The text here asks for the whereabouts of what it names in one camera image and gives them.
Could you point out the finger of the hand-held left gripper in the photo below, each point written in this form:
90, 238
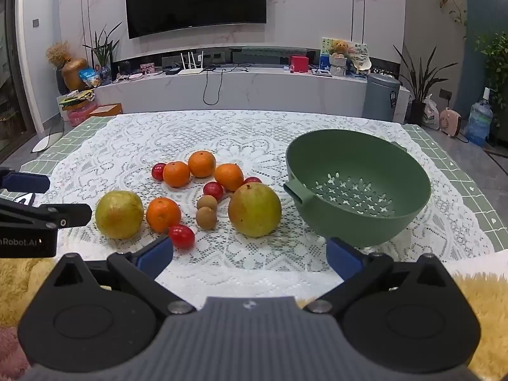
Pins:
67, 213
27, 182

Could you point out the colourful picture board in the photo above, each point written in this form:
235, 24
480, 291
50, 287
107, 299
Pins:
359, 53

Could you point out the white router with antennas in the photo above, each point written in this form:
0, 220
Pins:
191, 70

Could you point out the green cloth covered soundbar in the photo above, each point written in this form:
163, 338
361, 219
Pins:
274, 51

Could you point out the blue water jug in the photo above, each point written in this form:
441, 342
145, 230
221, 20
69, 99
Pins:
478, 121

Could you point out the slim leaf plant in vase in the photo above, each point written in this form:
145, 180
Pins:
104, 51

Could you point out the black wall television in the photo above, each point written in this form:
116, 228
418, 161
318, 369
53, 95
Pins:
194, 0

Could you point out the green plastic colander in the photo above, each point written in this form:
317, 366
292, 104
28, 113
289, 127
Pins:
313, 222

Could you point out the orange cardboard box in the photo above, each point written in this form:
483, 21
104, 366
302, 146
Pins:
106, 110

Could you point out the white marble media cabinet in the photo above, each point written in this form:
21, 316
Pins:
258, 87

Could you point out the yellow fluffy blanket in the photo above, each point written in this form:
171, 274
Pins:
488, 305

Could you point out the grey trash bin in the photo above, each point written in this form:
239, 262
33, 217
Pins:
379, 97

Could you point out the white plastic bag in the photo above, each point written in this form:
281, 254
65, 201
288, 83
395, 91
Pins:
430, 115

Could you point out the green checked tablecloth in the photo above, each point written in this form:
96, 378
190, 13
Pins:
476, 166

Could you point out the stack of papers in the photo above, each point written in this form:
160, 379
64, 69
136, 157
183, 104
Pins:
77, 99

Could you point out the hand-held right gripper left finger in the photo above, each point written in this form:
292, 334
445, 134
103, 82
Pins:
154, 254

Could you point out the pink storage container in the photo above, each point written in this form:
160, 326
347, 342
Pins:
81, 115

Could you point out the snack packet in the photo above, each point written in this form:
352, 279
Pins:
89, 77

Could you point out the long leaf potted plant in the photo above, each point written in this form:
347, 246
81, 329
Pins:
416, 83

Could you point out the pink photo frame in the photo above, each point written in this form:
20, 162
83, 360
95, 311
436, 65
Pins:
147, 68

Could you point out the orange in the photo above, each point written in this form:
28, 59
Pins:
176, 174
163, 215
202, 164
229, 177

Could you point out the red box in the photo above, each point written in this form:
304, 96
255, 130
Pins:
299, 64

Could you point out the leafy green bush plant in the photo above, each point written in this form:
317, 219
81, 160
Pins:
496, 63

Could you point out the pink fluffy cloth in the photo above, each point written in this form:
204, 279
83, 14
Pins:
12, 353

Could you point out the small brown kiwi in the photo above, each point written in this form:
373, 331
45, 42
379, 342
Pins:
206, 202
206, 219

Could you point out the red cherry tomato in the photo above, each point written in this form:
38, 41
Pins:
158, 171
253, 180
181, 236
213, 190

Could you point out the gold vase with dried flowers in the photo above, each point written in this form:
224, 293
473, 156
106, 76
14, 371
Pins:
73, 73

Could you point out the teddy bear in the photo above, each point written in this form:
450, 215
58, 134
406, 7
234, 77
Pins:
339, 49

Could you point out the white lace tablecloth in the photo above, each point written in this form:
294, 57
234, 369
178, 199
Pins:
238, 135

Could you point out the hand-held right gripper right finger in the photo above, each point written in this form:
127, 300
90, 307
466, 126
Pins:
343, 258

